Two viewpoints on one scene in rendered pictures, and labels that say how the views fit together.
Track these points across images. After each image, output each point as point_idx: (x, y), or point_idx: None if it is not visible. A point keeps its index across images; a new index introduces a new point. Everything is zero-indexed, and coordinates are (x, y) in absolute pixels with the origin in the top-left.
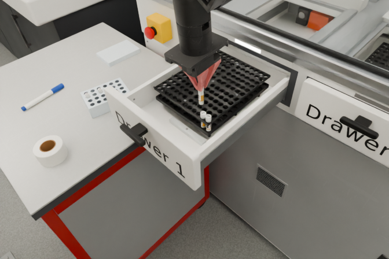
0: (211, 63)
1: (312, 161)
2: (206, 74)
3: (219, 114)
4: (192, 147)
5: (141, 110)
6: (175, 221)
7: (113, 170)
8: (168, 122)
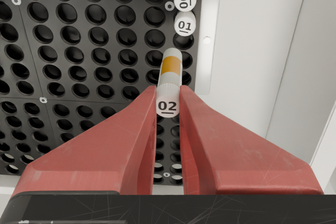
0: (167, 220)
1: None
2: (223, 148)
3: None
4: None
5: (316, 163)
6: None
7: None
8: (210, 89)
